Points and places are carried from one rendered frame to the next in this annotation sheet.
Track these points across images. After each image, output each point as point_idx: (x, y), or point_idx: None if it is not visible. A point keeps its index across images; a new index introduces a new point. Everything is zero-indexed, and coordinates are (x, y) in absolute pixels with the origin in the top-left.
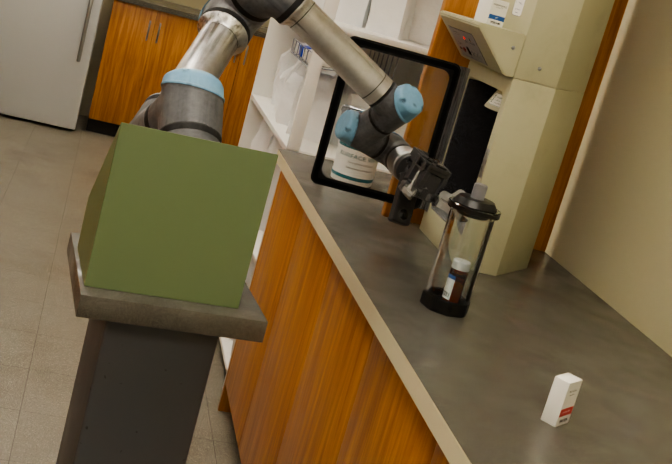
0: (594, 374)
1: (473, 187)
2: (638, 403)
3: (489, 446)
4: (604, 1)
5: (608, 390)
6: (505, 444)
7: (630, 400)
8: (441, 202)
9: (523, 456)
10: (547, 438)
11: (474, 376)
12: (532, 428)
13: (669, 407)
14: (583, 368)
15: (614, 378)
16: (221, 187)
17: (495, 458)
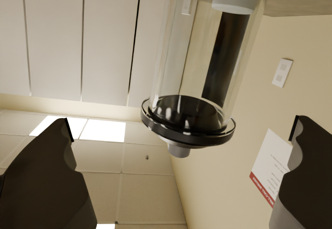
0: None
1: (169, 145)
2: None
3: None
4: None
5: None
6: None
7: None
8: (273, 207)
9: None
10: None
11: None
12: None
13: (305, 0)
14: None
15: None
16: None
17: None
